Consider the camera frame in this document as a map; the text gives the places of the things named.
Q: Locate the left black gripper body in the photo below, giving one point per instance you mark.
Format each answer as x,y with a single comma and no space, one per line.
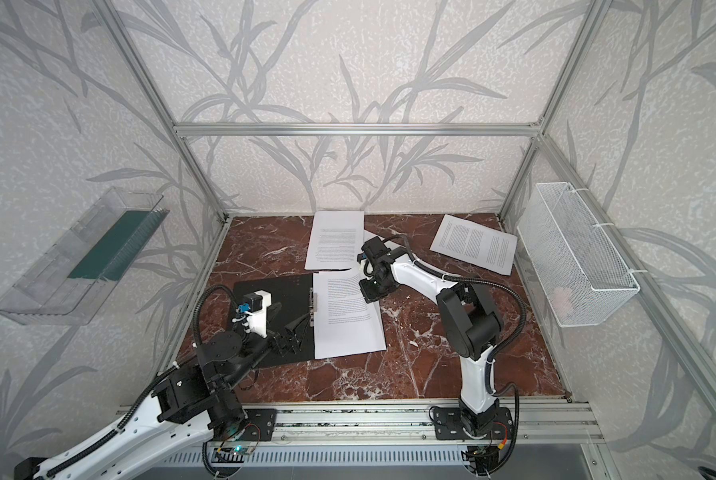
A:
283,343

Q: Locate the green circuit board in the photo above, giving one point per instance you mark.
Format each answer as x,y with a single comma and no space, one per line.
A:
232,454

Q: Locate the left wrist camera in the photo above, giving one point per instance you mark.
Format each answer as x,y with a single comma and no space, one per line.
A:
252,313

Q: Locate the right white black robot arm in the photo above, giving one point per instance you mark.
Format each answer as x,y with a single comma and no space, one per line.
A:
473,324

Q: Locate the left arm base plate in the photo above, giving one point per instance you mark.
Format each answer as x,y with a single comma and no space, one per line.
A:
259,425

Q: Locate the centre back printed sheet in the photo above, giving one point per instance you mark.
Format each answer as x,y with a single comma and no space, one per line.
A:
335,241

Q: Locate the clear acrylic wall tray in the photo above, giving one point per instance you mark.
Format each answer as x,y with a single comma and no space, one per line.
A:
69,283

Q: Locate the printed paper sheet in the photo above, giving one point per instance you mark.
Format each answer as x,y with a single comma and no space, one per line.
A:
369,235

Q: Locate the white wire mesh basket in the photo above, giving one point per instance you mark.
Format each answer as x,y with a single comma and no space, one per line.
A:
583,275

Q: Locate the hidden printed sheet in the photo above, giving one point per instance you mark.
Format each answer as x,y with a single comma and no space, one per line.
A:
344,323

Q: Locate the aluminium front rail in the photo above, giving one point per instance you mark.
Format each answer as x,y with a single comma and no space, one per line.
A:
543,420

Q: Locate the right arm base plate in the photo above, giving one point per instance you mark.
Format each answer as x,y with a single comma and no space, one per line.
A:
457,423

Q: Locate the right back printed sheet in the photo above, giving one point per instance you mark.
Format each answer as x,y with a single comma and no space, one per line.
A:
476,244

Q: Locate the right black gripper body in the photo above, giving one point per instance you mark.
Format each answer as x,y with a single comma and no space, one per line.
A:
369,283

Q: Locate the aluminium cage frame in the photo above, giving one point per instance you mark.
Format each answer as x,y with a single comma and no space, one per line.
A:
677,337

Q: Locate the beige black ring binder folder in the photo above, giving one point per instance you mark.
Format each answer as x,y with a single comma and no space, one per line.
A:
295,295

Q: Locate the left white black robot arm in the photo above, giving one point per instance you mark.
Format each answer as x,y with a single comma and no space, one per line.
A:
193,403

